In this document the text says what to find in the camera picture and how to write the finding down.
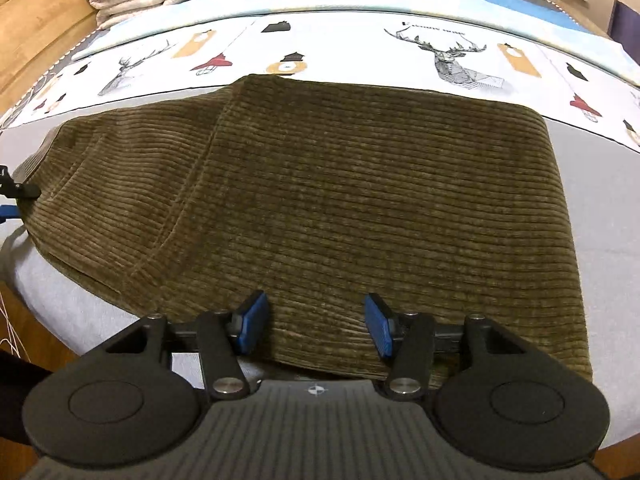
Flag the brown corduroy pants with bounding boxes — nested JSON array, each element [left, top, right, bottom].
[[14, 75, 592, 378]]

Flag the deer print bed sheet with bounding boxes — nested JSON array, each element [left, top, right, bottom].
[[1, 0, 639, 444]]

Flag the purple rolled mat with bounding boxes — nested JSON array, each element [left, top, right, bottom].
[[608, 0, 640, 63]]

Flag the wooden bed frame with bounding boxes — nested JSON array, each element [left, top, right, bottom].
[[1, 0, 639, 479]]

